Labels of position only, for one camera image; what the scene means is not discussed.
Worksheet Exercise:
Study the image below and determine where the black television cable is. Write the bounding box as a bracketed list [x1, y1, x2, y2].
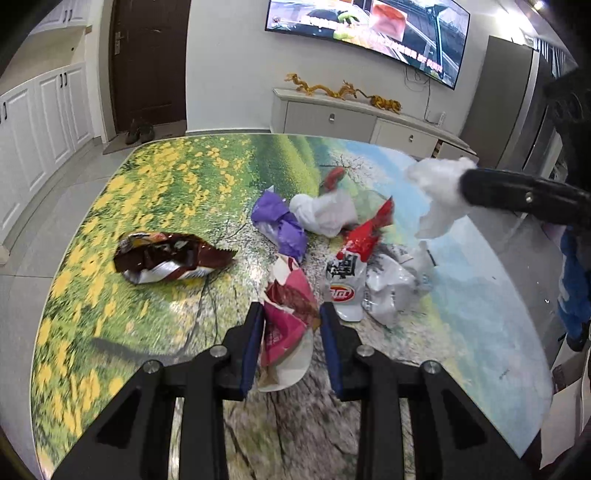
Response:
[404, 65, 433, 123]

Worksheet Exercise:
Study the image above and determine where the purple wrapper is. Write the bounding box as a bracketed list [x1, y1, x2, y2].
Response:
[252, 185, 308, 265]

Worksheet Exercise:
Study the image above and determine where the dark brown door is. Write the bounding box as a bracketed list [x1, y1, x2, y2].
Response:
[111, 0, 191, 134]

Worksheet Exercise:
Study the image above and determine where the pink snack bag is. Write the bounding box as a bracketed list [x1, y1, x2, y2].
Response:
[256, 253, 321, 393]

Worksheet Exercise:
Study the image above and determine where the white television cabinet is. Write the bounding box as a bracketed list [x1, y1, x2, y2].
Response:
[270, 88, 478, 160]

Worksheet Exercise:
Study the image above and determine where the tan doormat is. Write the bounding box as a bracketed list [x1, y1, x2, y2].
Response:
[102, 136, 185, 155]

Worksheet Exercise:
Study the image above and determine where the grey refrigerator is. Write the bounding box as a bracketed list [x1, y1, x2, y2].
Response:
[459, 34, 561, 169]

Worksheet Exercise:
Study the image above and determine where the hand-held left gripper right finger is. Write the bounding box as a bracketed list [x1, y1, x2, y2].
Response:
[320, 302, 536, 480]

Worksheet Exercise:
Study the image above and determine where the white tissue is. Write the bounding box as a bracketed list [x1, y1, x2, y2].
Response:
[405, 157, 479, 240]
[289, 191, 359, 238]

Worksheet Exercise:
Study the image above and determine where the landscape print table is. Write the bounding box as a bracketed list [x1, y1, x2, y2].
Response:
[30, 133, 555, 480]

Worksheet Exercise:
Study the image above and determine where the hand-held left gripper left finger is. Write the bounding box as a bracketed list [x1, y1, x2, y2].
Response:
[51, 302, 265, 480]

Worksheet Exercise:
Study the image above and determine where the wall television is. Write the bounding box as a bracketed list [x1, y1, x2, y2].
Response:
[264, 0, 472, 90]

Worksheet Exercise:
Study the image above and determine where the brown chip bag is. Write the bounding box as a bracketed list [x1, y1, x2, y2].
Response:
[114, 232, 238, 284]

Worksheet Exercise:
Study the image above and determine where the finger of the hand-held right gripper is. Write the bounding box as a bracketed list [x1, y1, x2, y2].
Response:
[461, 167, 591, 228]

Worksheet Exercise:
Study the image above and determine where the white wall cabinet unit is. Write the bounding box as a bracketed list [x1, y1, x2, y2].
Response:
[0, 0, 95, 259]

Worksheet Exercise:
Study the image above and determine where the red and white chip bag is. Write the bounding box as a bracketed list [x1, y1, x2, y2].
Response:
[324, 196, 395, 322]

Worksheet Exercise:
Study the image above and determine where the golden dragon ornament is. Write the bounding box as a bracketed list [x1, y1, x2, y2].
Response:
[285, 73, 402, 114]

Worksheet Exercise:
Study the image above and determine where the small red wrapper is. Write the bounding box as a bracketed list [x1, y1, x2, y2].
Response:
[322, 167, 347, 195]

